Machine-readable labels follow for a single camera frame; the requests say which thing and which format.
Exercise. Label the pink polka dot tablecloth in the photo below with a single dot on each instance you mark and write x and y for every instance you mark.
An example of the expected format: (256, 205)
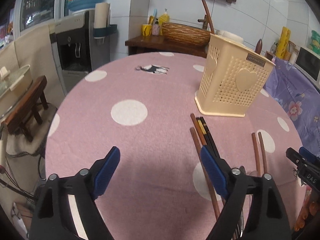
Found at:
(142, 104)

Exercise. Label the window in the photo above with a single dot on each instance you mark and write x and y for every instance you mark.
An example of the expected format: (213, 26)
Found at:
(26, 14)

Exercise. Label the white brown rice cooker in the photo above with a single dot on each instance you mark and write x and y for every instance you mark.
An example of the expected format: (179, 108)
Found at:
(230, 37)

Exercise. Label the cream pot with lid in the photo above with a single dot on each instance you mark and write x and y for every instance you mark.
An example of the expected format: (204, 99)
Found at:
(13, 87)

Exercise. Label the black chopstick yellow band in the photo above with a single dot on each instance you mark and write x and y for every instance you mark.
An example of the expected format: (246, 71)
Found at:
(203, 131)

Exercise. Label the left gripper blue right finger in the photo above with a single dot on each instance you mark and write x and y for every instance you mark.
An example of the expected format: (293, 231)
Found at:
(217, 170)

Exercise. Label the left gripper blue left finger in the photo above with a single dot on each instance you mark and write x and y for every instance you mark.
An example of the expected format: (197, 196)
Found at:
(104, 170)

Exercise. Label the woven basin sink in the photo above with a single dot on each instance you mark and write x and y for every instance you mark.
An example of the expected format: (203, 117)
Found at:
(185, 34)

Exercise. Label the dark wooden counter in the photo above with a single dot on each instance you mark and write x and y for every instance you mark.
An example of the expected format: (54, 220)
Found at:
(147, 44)

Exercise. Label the purple floral cloth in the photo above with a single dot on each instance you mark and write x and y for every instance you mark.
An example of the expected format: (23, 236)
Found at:
(299, 98)

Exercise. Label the cream perforated utensil holder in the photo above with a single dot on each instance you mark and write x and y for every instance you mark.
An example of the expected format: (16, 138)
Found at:
(232, 78)

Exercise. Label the yellow soap bottle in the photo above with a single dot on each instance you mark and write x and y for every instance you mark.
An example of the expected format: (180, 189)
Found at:
(164, 18)

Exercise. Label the right hand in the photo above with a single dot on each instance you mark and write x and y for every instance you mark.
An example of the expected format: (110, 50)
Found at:
(309, 208)

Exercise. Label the bamboo faucet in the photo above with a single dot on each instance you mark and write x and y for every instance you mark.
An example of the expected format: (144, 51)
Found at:
(204, 22)

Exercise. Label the yellow mug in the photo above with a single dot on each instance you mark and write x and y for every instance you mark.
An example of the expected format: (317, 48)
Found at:
(146, 30)

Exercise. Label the brown wooden chopstick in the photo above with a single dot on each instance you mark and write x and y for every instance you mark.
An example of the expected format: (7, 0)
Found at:
(263, 152)
(198, 129)
(256, 154)
(201, 180)

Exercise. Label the water dispenser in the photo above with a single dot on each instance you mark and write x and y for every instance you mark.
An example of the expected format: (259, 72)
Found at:
(78, 52)

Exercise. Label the white microwave oven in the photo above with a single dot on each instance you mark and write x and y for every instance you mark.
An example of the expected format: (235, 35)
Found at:
(307, 62)

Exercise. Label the green stacked cups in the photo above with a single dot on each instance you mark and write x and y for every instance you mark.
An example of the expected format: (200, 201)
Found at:
(314, 43)

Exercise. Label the wooden stool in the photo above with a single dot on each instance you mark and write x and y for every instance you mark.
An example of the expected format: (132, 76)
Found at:
(28, 104)

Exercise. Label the wooden handled steel spoon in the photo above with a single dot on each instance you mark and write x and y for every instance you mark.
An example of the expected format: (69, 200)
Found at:
(258, 47)

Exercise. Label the yellow roll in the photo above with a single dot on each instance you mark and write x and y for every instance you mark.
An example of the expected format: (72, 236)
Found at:
(283, 42)

